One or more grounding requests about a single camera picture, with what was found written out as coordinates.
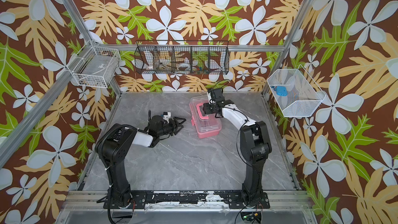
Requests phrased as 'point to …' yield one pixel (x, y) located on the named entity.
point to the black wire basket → (182, 57)
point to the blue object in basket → (281, 90)
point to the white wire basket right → (304, 96)
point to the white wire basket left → (95, 66)
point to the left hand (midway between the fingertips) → (184, 120)
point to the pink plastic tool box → (206, 125)
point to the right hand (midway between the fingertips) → (208, 108)
